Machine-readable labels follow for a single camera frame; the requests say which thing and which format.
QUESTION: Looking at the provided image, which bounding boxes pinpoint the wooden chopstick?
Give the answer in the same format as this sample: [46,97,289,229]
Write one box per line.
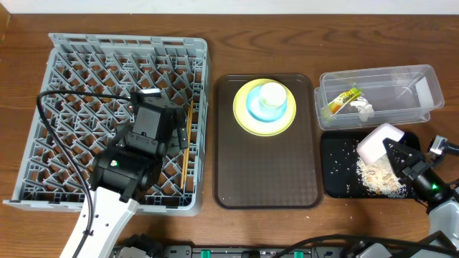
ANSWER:
[181,99,194,190]
[180,107,192,190]

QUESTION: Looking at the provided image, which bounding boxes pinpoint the white bowl with food residue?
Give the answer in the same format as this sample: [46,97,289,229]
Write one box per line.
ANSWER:
[356,123,404,166]

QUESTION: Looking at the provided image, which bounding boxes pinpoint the white tissue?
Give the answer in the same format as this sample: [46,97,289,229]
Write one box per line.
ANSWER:
[350,97,374,122]

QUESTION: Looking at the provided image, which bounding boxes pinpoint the yellow-green plate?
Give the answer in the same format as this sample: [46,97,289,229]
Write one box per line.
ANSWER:
[232,78,296,137]

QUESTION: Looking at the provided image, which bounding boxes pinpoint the light blue saucer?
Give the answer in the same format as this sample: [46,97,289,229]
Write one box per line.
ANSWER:
[246,85,287,123]

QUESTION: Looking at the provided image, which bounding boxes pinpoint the yellow green snack wrapper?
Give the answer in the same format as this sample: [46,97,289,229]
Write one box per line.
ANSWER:
[328,87,361,115]

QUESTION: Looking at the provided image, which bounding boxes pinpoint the white cup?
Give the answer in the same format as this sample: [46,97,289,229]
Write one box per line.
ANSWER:
[259,82,287,108]

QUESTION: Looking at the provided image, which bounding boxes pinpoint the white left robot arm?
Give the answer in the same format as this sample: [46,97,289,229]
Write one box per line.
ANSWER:
[61,96,188,257]

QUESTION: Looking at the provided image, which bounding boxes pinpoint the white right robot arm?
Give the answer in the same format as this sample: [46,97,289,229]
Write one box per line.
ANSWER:
[383,135,458,250]

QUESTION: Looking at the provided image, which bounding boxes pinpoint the pile of rice and scraps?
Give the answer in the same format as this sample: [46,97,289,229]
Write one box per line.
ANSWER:
[356,155,407,198]

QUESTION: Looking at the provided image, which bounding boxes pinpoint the grey plastic dish rack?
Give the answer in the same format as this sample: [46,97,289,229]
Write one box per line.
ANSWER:
[6,33,211,216]

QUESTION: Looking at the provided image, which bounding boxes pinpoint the clear plastic container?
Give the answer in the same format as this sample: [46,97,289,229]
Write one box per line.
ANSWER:
[314,64,445,130]

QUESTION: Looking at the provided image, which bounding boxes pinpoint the black plastic tray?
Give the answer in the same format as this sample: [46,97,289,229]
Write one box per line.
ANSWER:
[320,130,415,199]

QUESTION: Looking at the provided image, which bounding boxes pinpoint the brown serving tray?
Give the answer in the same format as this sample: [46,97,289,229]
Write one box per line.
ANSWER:
[213,74,323,210]

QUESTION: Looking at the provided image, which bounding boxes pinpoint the black base rail with buttons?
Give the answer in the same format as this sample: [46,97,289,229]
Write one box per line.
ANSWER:
[108,234,353,258]

